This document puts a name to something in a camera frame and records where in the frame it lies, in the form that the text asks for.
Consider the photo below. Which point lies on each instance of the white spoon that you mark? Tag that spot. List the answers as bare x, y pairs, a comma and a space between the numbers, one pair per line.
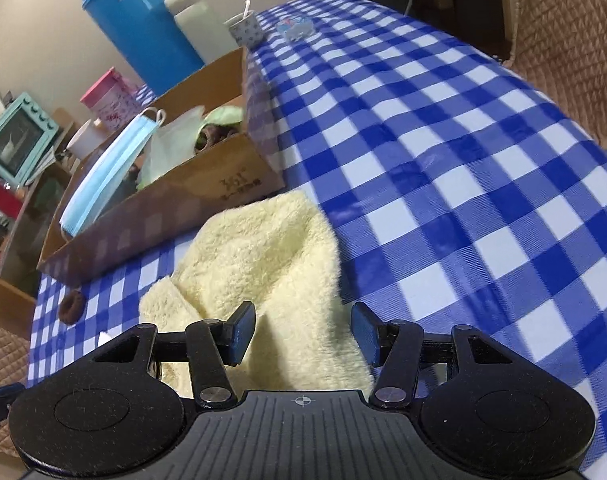
246, 7

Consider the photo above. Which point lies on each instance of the white mug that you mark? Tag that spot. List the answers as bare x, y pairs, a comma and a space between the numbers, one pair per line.
85, 137

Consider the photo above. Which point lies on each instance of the purple scrunchie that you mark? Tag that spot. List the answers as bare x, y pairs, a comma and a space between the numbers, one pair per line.
213, 136

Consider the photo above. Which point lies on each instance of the blue thermos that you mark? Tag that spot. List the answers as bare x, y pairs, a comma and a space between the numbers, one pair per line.
143, 25

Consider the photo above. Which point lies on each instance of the cardboard box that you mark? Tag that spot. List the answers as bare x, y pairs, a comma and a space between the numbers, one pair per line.
183, 200

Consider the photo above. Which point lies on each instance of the blue face mask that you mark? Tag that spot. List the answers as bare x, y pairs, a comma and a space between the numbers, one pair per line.
103, 180

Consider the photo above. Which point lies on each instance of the pink printed mug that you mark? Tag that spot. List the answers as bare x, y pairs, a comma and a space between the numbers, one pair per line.
110, 100

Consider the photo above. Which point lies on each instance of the wooden cabinet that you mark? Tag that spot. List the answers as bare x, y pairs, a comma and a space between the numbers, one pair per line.
8, 305

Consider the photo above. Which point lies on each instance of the yellow towel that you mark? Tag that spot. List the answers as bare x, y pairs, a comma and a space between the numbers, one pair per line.
263, 260

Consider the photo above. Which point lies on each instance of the white papers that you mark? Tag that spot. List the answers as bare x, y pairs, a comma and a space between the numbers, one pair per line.
45, 165

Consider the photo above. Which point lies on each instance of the patterned cup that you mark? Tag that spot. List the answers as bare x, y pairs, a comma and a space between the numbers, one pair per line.
246, 32

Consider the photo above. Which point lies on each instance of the blue checkered tablecloth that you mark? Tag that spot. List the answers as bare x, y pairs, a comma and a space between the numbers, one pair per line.
458, 185

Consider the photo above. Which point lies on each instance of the brown quilted chair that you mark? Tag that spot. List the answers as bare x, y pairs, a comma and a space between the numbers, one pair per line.
3, 355
568, 35

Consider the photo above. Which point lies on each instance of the teal toaster oven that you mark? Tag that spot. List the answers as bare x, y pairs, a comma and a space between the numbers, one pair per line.
13, 140

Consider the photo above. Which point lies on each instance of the light green cloth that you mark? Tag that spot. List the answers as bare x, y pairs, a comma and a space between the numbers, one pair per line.
173, 150

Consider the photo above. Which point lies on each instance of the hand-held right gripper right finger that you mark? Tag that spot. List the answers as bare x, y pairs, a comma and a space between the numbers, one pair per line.
366, 332

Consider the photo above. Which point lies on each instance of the white bottle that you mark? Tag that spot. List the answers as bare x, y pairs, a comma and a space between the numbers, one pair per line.
203, 25

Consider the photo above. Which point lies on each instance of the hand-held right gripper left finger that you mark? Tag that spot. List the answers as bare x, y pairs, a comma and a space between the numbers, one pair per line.
241, 332

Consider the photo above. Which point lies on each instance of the red box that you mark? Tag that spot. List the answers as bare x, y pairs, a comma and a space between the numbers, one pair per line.
3, 200

